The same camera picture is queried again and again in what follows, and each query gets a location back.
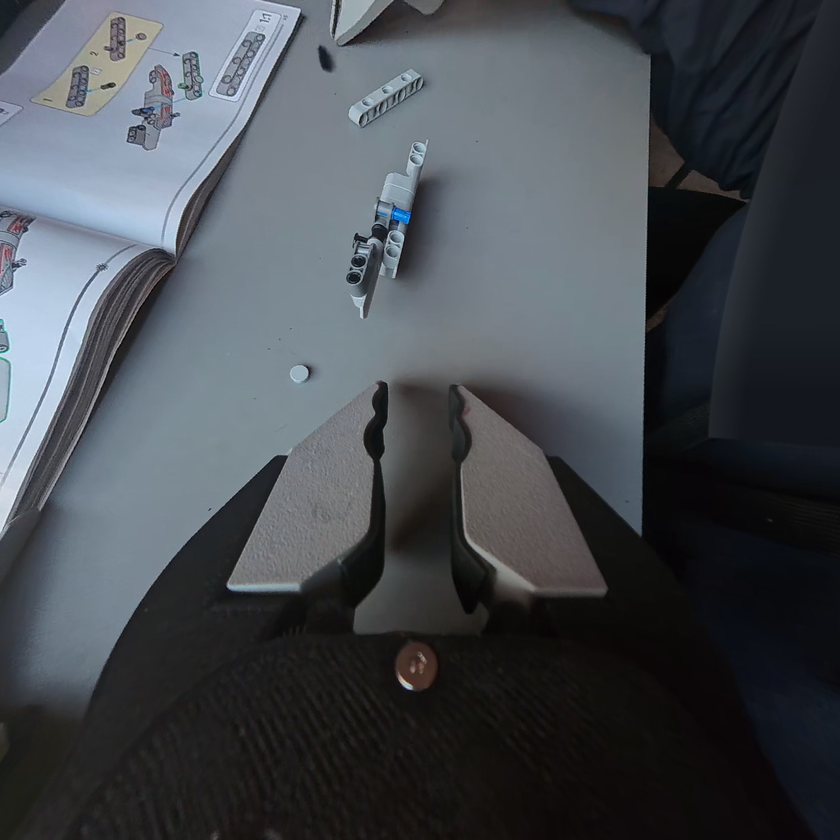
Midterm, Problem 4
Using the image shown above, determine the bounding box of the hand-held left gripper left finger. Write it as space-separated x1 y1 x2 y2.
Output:
226 381 388 608

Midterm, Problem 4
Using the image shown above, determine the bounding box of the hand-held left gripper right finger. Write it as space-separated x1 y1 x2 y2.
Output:
448 384 608 614

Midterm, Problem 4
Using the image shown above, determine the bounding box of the lego instruction booklet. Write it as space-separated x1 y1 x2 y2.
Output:
0 0 303 532

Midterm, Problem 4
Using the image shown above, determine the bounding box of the person's right forearm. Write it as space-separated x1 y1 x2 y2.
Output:
571 0 823 199

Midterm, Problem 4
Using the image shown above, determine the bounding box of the grey lego sub-assembly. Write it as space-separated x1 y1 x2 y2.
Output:
346 139 431 320

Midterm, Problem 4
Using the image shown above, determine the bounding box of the light grey lego beam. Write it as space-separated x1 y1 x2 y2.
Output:
348 67 425 130

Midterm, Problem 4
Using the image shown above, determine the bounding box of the black chair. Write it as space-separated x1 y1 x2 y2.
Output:
648 187 749 317

